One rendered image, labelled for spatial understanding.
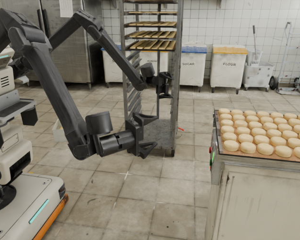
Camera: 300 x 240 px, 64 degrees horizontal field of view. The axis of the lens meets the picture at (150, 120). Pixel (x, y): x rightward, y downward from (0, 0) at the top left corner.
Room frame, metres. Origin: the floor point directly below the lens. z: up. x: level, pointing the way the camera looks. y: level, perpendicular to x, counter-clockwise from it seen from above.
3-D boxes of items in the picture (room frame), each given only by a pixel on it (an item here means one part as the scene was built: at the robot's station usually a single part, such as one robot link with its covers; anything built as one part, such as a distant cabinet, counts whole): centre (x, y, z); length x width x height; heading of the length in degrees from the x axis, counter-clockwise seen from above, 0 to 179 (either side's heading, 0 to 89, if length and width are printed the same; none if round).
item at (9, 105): (1.08, 0.70, 0.87); 0.28 x 0.16 x 0.22; 169
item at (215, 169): (0.89, -0.29, 0.77); 0.24 x 0.04 x 0.14; 169
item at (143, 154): (0.68, 0.02, 0.95); 0.09 x 0.07 x 0.07; 124
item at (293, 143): (0.75, -0.52, 0.91); 0.05 x 0.05 x 0.02
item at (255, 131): (0.83, -0.42, 0.91); 0.05 x 0.05 x 0.02
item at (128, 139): (0.64, 0.08, 0.99); 0.07 x 0.07 x 0.10; 34
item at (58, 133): (2.48, 0.98, 0.08); 0.30 x 0.22 x 0.16; 7
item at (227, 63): (4.27, -1.37, 0.38); 0.64 x 0.54 x 0.77; 168
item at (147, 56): (4.48, -0.08, 0.38); 0.64 x 0.54 x 0.77; 172
